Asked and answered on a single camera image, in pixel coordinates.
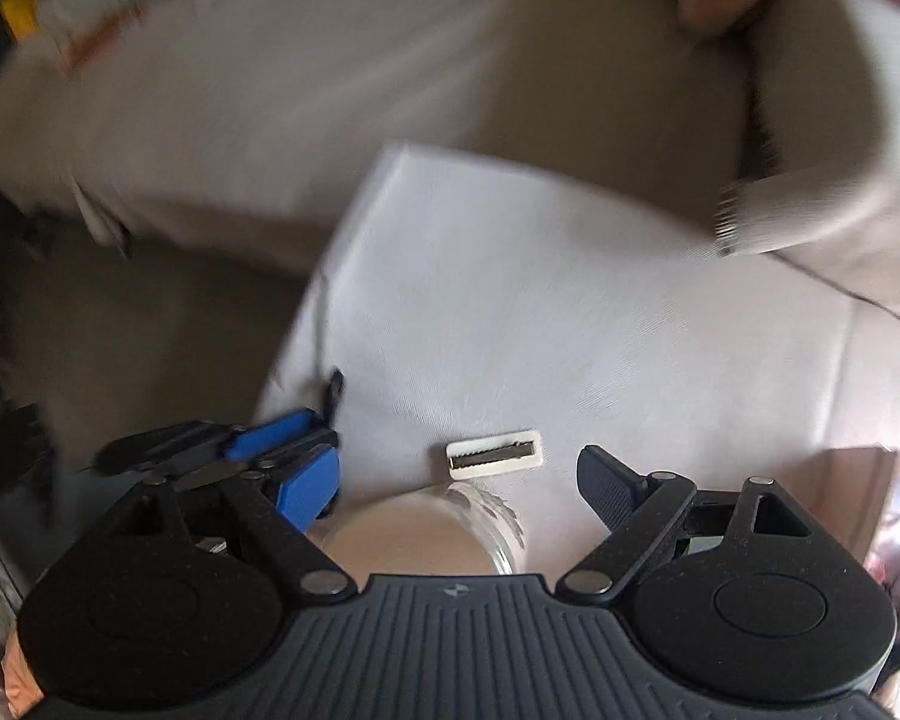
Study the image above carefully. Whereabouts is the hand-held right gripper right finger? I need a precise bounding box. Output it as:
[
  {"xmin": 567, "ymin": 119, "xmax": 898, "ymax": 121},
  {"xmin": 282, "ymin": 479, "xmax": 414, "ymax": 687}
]
[{"xmin": 555, "ymin": 444, "xmax": 812, "ymax": 605}]

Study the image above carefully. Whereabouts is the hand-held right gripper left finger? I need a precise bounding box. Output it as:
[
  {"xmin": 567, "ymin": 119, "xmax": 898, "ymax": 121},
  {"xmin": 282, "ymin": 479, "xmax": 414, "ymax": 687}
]
[{"xmin": 97, "ymin": 444, "xmax": 355, "ymax": 602}]

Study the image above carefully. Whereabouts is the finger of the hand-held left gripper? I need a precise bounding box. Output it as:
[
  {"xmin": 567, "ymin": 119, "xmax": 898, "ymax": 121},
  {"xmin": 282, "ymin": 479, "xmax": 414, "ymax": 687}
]
[
  {"xmin": 94, "ymin": 409, "xmax": 323, "ymax": 475},
  {"xmin": 169, "ymin": 441, "xmax": 338, "ymax": 494}
]

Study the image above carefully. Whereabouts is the black zipper pull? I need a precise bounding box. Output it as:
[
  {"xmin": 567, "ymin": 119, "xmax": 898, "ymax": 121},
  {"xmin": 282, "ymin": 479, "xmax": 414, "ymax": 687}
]
[{"xmin": 321, "ymin": 367, "xmax": 346, "ymax": 421}]

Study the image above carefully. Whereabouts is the clear glass jar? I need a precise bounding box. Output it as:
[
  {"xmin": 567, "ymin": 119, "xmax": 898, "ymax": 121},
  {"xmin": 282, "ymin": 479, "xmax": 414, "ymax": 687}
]
[{"xmin": 304, "ymin": 481, "xmax": 526, "ymax": 578}]

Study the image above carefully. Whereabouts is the white hair clip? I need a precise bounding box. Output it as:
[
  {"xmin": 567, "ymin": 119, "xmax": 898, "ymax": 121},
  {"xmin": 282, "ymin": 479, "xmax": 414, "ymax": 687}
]
[{"xmin": 446, "ymin": 429, "xmax": 547, "ymax": 477}]

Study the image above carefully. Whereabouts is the white fabric cushion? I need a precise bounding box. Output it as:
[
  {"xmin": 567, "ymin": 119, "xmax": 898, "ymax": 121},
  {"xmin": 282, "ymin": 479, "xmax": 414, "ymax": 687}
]
[{"xmin": 259, "ymin": 141, "xmax": 900, "ymax": 586}]

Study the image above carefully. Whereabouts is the beige cushion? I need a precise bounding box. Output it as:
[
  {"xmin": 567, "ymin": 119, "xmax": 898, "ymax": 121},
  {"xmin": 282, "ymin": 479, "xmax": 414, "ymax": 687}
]
[{"xmin": 675, "ymin": 0, "xmax": 900, "ymax": 331}]

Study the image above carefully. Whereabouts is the yellow toy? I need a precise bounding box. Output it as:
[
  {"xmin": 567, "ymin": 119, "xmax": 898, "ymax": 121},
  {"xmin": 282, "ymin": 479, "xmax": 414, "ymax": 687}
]
[{"xmin": 0, "ymin": 0, "xmax": 42, "ymax": 42}]

